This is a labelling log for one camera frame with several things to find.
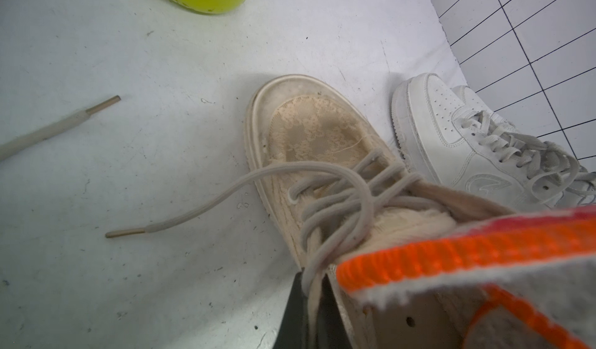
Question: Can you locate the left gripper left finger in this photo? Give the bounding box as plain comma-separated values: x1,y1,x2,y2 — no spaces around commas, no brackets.
273,271,308,349

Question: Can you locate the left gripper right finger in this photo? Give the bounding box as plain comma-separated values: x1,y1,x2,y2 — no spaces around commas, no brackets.
318,275,352,349

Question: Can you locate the beige lace sneaker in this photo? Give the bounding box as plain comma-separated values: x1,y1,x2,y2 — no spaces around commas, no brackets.
1,95,121,161
104,73,518,349

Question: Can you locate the red insole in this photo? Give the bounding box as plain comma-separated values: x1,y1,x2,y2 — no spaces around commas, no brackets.
336,206,595,348

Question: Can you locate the white sneaker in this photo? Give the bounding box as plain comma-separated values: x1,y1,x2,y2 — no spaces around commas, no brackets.
453,86,595,205
391,74,595,212

